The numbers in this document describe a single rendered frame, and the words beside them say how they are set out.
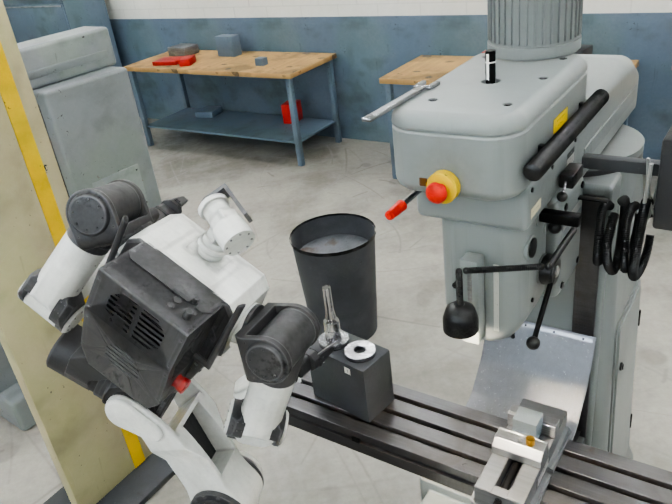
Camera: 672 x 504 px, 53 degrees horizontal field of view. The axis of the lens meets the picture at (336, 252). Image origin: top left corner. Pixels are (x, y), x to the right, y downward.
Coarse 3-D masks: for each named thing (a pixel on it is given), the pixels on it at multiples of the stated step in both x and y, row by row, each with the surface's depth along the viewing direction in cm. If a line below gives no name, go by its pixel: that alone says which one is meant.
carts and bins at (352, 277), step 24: (336, 216) 384; (360, 216) 378; (312, 240) 386; (336, 240) 382; (360, 240) 378; (312, 264) 351; (336, 264) 347; (360, 264) 353; (312, 288) 361; (336, 288) 355; (360, 288) 360; (336, 312) 364; (360, 312) 368; (360, 336) 376
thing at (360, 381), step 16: (320, 336) 198; (352, 336) 198; (336, 352) 192; (352, 352) 189; (368, 352) 188; (384, 352) 190; (320, 368) 197; (336, 368) 191; (352, 368) 186; (368, 368) 185; (384, 368) 191; (320, 384) 201; (336, 384) 195; (352, 384) 189; (368, 384) 187; (384, 384) 193; (336, 400) 198; (352, 400) 193; (368, 400) 189; (384, 400) 195; (368, 416) 191
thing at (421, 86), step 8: (424, 80) 136; (416, 88) 131; (424, 88) 131; (432, 88) 132; (400, 96) 128; (408, 96) 127; (392, 104) 124; (400, 104) 125; (376, 112) 121; (384, 112) 121; (368, 120) 118
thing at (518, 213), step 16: (576, 144) 149; (560, 160) 140; (544, 176) 132; (528, 192) 126; (544, 192) 134; (432, 208) 139; (448, 208) 136; (464, 208) 134; (480, 208) 132; (496, 208) 130; (512, 208) 128; (528, 208) 128; (480, 224) 135; (496, 224) 132; (512, 224) 130; (528, 224) 129
